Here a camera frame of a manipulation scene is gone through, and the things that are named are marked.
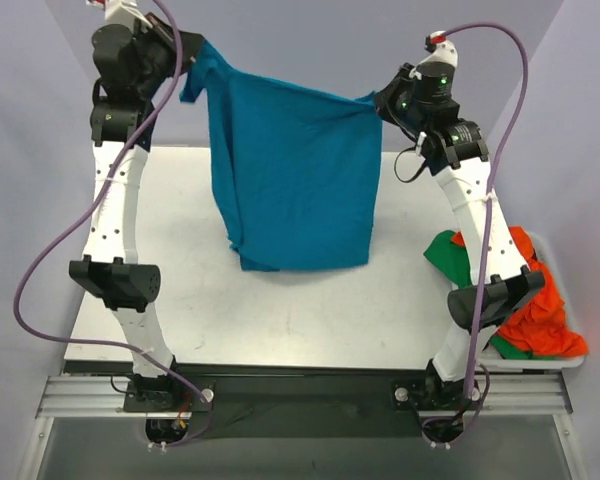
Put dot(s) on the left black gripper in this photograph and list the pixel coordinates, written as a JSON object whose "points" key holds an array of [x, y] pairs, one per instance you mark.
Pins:
{"points": [[181, 48]]}

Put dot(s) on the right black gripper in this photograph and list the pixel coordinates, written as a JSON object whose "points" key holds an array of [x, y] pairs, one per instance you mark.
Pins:
{"points": [[387, 98]]}

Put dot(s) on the blue t-shirt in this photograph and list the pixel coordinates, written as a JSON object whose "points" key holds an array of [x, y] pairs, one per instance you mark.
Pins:
{"points": [[294, 171]]}

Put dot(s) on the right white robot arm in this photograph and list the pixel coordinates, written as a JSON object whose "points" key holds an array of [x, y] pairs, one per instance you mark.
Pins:
{"points": [[502, 281]]}

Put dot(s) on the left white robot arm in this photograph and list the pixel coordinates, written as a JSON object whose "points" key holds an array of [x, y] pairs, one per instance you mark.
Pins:
{"points": [[109, 269]]}

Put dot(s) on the green t-shirt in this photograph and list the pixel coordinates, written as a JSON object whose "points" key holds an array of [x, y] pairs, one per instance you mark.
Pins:
{"points": [[448, 254]]}

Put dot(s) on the orange t-shirt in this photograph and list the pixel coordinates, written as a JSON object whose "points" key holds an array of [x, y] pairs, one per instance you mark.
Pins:
{"points": [[538, 331]]}

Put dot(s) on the white laundry bin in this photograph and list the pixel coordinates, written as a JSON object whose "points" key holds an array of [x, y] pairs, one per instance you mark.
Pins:
{"points": [[494, 361]]}

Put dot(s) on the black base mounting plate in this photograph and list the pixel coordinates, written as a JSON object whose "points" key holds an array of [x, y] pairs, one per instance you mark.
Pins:
{"points": [[249, 402]]}

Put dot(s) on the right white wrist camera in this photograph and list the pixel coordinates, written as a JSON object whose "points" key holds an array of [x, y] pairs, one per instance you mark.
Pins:
{"points": [[440, 49]]}

